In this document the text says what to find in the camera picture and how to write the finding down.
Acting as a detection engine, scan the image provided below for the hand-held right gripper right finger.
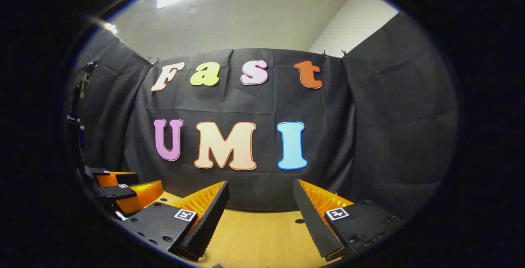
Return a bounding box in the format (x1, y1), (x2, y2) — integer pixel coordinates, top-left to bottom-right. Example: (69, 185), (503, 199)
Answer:
(293, 179), (406, 261)

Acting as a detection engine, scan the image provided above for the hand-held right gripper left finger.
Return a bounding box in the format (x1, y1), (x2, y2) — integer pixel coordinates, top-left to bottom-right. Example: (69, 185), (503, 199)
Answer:
(122, 180), (231, 261)

